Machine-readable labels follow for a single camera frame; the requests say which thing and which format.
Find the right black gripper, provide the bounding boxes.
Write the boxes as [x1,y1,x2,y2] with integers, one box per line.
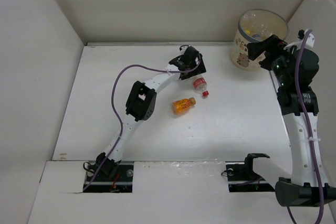
[247,34,299,87]

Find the blue label bottle white cap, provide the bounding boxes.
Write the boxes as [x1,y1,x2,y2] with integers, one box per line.
[252,34,261,39]

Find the clear bottle red label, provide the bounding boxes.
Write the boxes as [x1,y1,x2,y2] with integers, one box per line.
[193,76,209,98]

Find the large clear plastic bottle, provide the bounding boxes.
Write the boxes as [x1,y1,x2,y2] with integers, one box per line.
[239,11,271,40]

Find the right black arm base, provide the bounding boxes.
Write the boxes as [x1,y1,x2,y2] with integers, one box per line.
[221,162,275,193]

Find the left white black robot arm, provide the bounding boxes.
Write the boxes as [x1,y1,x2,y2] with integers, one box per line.
[96,45,206,180]

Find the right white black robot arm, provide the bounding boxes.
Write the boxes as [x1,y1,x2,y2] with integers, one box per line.
[247,35,335,207]

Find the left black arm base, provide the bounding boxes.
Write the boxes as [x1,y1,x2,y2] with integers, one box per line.
[83,162,134,193]

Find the cream capybara bin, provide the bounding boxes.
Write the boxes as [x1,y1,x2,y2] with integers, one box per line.
[230,9,288,71]

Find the orange bottle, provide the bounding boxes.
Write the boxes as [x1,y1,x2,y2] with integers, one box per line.
[171,97,196,115]

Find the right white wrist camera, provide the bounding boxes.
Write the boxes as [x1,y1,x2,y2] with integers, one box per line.
[284,29,315,51]

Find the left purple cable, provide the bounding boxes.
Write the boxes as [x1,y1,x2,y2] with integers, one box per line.
[83,52,204,192]

